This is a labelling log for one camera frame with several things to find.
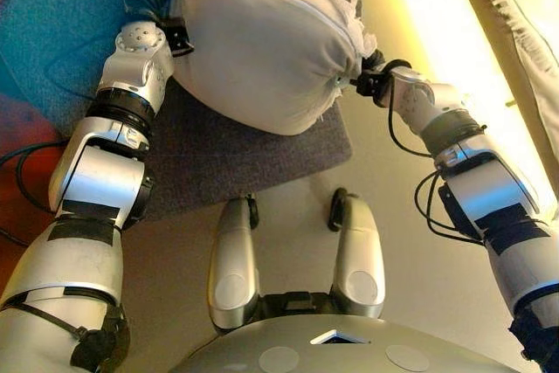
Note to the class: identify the silver left robot leg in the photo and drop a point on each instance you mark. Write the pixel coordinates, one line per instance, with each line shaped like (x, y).
(231, 268)

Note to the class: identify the brown wooden cabinet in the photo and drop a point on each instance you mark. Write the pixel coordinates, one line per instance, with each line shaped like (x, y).
(22, 137)

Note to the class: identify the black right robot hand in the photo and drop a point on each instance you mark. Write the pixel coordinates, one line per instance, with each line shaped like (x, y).
(373, 59)

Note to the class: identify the silver robot leg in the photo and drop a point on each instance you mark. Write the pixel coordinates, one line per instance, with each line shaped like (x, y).
(231, 268)
(360, 259)

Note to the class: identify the grey robot torso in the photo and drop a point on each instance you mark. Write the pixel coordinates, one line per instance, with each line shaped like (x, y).
(332, 351)

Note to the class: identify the grey fabric armchair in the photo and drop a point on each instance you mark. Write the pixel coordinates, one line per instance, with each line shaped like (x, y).
(227, 163)

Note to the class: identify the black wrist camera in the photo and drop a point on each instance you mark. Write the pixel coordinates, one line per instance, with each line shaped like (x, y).
(177, 36)
(373, 87)

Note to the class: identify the silver right robot leg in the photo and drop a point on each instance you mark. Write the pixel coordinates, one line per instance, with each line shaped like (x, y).
(360, 259)

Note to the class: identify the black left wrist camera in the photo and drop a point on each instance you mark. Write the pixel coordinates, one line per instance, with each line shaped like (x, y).
(177, 36)

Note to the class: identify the glowing bed light strip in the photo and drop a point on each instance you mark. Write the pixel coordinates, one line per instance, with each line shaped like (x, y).
(436, 19)

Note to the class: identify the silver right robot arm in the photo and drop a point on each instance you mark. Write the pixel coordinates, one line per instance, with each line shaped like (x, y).
(489, 189)

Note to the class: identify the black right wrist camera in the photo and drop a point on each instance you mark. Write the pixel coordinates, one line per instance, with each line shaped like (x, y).
(373, 87)

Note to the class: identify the white fringed cushion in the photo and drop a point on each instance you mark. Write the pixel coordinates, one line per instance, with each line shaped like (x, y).
(262, 50)

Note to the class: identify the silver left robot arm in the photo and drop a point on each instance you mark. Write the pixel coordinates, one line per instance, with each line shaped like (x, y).
(96, 181)

